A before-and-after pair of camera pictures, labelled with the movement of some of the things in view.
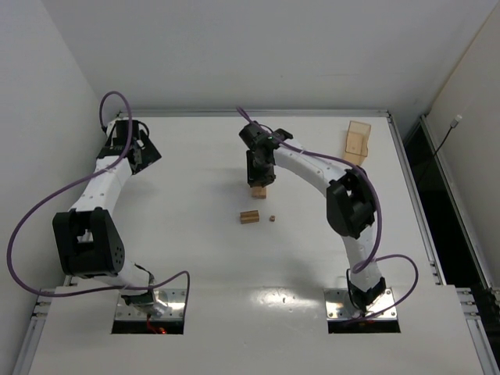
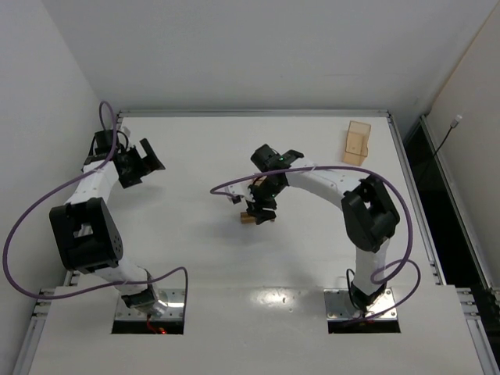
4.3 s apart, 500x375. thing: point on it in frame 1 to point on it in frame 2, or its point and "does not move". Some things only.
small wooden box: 357,142 does not move
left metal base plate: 175,298 does not move
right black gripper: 258,176 to 258,208
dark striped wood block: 249,217 does not move
